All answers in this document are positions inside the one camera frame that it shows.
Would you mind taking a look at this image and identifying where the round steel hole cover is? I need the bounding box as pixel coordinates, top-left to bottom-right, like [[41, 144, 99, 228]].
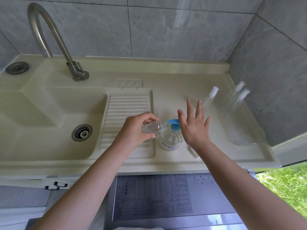
[[5, 61, 30, 75]]

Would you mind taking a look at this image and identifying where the clear hand sanitizer pump bottle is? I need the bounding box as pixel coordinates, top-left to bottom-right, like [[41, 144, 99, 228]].
[[159, 119, 185, 151]]

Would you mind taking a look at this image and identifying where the white spray cap with tube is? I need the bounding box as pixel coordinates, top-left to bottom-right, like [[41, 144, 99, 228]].
[[187, 145, 198, 158], [238, 88, 251, 100], [234, 80, 245, 93]]

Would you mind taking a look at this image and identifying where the cream sink with washboard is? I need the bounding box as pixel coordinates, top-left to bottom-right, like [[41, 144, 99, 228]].
[[0, 54, 282, 188]]

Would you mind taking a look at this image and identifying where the person's right hand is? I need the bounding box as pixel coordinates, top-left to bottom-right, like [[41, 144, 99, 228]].
[[177, 98, 212, 150]]

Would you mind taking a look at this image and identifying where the white cabinet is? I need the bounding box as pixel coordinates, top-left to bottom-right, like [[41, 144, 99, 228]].
[[0, 176, 111, 191]]

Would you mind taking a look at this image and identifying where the glass window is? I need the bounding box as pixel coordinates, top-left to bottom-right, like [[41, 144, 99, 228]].
[[253, 133, 307, 216]]

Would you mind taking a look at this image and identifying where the steel sink drain strainer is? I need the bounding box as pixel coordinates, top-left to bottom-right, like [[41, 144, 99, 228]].
[[72, 124, 93, 142]]

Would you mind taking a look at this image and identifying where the person's left hand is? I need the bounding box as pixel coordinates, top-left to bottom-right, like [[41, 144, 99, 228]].
[[113, 111, 160, 150]]

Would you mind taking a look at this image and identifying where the person's left forearm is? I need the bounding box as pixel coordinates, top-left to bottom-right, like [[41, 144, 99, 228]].
[[31, 142, 131, 230]]

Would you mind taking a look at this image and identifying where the person's right forearm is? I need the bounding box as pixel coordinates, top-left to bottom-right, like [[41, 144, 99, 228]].
[[195, 141, 307, 230]]

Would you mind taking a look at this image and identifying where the grey washing machine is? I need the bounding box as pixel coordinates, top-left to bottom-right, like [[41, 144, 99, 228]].
[[104, 169, 258, 230]]

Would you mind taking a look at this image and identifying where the small clear bottle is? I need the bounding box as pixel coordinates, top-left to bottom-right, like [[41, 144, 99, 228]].
[[202, 86, 219, 111], [226, 98, 244, 115], [222, 90, 238, 113], [141, 121, 168, 135]]

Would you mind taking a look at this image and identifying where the curved steel faucet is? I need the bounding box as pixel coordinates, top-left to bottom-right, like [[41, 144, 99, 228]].
[[27, 3, 90, 82]]

